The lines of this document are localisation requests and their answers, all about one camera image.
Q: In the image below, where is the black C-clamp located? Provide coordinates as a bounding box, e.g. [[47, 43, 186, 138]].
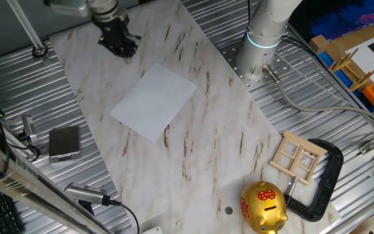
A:
[[284, 138, 345, 223]]

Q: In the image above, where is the silver digital kitchen scale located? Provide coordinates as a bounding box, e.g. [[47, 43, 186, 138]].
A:
[[48, 125, 82, 164]]

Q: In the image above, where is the marble pattern table board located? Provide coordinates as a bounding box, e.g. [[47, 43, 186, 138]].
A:
[[49, 0, 342, 234]]

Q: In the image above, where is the wooden peg rack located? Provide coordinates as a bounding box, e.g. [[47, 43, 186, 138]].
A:
[[329, 47, 360, 73], [349, 66, 374, 93]]

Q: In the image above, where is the blue board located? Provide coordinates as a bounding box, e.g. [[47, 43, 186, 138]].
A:
[[316, 50, 374, 113]]

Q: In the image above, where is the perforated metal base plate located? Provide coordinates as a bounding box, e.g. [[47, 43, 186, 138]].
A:
[[221, 38, 292, 94]]

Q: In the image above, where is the silver depth camera with cable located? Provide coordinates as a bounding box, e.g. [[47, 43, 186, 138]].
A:
[[63, 181, 112, 207]]

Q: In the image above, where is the small wooden window frame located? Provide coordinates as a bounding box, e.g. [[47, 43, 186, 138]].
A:
[[269, 129, 329, 186]]

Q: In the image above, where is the aluminium frame beam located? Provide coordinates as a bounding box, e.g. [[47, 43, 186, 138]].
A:
[[0, 135, 113, 234]]

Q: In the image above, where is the blue purple patterned cloth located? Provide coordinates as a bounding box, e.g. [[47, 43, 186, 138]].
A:
[[289, 0, 374, 42]]

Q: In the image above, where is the silver ribbed depth camera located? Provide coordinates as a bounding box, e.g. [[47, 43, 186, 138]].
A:
[[21, 114, 38, 142]]

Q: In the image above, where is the gold piggy bank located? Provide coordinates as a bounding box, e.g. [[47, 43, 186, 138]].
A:
[[240, 181, 289, 234]]

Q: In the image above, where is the slim aluminium pole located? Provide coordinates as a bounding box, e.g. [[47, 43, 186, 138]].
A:
[[6, 0, 51, 63]]

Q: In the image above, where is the small metal corner bracket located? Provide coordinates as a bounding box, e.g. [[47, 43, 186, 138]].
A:
[[358, 141, 374, 155]]

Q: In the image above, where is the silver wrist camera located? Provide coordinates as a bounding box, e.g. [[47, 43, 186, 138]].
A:
[[45, 0, 92, 18]]

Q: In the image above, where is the white paper sheet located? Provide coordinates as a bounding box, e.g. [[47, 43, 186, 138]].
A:
[[108, 62, 197, 143]]

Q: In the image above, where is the black camera cable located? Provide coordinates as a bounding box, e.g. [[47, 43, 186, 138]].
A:
[[107, 198, 141, 234]]

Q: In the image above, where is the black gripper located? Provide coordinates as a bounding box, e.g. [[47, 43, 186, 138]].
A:
[[92, 14, 142, 60]]

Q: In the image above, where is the white sheet with black marker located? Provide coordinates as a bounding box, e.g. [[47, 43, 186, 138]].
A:
[[345, 30, 374, 85]]

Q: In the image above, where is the small wooden block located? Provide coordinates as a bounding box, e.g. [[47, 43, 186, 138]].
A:
[[308, 34, 330, 55]]

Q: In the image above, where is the black cable bundle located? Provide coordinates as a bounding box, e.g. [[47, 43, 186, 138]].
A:
[[245, 0, 253, 35]]

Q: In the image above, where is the black ring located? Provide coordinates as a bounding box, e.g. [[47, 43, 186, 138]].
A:
[[32, 42, 49, 59]]

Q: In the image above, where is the brown cardboard board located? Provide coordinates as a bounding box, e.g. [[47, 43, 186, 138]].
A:
[[310, 15, 374, 95]]

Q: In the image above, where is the grey cable with metal connector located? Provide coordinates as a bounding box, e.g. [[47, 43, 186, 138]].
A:
[[262, 64, 374, 129]]

